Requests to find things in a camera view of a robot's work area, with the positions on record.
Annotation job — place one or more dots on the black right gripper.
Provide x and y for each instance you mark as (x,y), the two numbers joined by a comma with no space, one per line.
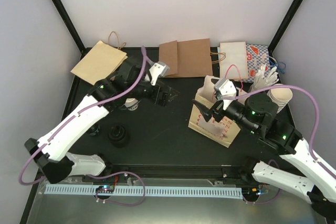
(216,108)

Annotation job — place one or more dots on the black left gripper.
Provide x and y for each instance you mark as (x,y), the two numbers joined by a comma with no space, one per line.
(164,100)

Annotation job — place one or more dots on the cake print paper bag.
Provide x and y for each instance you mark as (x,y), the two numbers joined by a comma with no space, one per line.
(208,117)

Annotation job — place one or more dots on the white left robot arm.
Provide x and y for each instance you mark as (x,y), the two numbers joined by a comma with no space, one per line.
(51,151)

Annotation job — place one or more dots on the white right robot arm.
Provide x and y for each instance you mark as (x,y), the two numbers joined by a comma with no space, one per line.
(314,185)

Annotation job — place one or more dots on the white paper coffee cup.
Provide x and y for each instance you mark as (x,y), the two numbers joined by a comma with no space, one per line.
(131,107)

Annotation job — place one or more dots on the stack of paper cups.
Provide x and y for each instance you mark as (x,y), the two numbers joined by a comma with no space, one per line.
(280,96)

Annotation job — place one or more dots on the white plastic cutlery bunch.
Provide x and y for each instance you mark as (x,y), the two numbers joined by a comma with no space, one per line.
(263,80)

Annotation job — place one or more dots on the red blue patterned bag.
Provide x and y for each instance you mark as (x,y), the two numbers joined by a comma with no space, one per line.
(258,55)

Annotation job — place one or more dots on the stack of black lids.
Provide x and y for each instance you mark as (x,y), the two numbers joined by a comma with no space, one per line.
(118,136)

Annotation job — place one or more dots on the white paper bag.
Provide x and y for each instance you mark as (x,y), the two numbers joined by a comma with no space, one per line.
(230,59)

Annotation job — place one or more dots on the brown kraft paper bag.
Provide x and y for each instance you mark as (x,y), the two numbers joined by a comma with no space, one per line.
(187,59)

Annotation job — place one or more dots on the tan paper bag with handles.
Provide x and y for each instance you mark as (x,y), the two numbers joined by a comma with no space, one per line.
(100,61)

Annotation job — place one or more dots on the white perforated front rail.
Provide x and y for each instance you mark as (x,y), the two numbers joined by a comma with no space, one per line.
(149,191)

